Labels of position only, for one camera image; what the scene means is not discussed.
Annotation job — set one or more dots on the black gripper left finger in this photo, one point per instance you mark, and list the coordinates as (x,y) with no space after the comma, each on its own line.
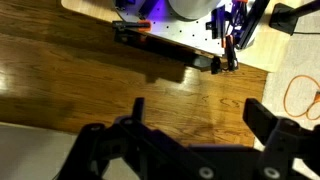
(96,145)

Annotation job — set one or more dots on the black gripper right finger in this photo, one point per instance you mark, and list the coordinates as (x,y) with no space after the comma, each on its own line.
(284,140)

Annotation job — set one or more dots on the grey robot base cylinder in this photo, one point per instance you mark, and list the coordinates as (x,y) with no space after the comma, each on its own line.
(194,9)

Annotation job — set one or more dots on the light wooden platform board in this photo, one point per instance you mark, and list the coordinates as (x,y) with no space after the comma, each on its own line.
(265,50)

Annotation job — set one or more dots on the black orange right clamp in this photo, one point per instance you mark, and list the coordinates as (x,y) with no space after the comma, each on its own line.
(231,64)

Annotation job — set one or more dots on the black orange clamp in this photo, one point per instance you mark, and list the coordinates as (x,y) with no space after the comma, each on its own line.
(231,64)
(122,26)

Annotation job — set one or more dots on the black orange left clamp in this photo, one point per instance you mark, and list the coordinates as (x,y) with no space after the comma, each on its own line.
(122,26)

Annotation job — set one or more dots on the black stand foot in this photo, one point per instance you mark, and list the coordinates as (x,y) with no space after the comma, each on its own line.
(284,18)

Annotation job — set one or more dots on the black aluminium frame post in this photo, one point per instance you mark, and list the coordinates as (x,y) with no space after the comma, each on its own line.
(251,21)

